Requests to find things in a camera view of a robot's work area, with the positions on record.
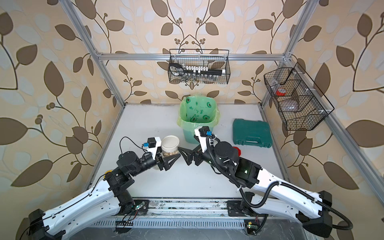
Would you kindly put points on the red jar lid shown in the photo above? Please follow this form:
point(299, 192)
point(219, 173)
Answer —
point(239, 151)

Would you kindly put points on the right wire basket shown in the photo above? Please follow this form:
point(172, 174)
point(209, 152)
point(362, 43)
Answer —
point(304, 106)

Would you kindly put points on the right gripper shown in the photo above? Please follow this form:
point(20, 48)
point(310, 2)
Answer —
point(198, 156)

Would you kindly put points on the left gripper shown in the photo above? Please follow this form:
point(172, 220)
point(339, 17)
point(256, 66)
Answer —
point(160, 160)

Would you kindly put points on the red object in basket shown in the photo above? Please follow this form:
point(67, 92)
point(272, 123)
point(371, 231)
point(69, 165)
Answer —
point(280, 92)

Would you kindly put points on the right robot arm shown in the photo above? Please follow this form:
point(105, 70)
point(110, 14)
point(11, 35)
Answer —
point(264, 193)

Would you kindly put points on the wire basket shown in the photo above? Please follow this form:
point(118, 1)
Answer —
point(304, 106)
point(199, 66)

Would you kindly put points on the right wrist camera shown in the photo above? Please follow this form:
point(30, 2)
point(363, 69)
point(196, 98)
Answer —
point(204, 135)

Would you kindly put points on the green plastic tool case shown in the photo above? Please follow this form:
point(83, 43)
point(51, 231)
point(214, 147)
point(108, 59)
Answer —
point(252, 133)

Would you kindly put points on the green plastic trash bin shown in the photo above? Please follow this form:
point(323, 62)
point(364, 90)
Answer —
point(195, 126)

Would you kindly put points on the back wire basket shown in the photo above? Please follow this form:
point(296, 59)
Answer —
point(199, 66)

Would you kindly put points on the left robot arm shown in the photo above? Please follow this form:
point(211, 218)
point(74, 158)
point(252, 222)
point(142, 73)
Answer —
point(109, 197)

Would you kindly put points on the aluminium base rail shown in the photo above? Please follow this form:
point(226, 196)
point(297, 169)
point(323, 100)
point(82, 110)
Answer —
point(212, 208)

